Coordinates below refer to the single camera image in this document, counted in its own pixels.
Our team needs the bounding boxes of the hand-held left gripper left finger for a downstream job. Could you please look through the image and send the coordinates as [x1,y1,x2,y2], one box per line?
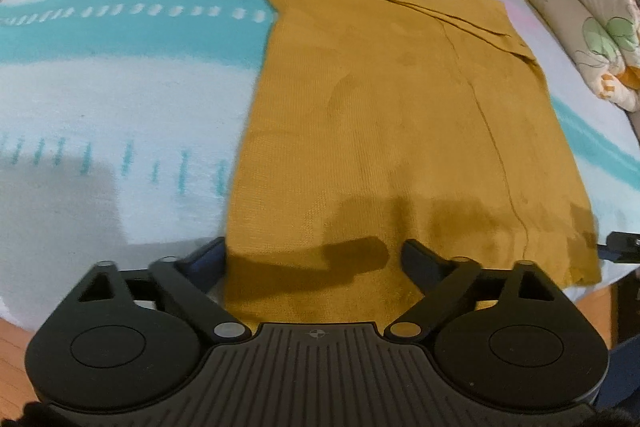
[70,237,253,343]

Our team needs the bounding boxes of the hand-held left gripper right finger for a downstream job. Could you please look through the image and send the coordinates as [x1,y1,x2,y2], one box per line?
[385,238,563,343]

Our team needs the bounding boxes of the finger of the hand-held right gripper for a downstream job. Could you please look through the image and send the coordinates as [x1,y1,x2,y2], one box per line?
[597,231,640,264]

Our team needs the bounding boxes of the yellow knit sweater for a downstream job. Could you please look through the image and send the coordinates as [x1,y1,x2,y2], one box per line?
[222,0,602,325]

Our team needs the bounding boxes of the floral folded quilt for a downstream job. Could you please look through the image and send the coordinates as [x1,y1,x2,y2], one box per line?
[482,0,640,112]

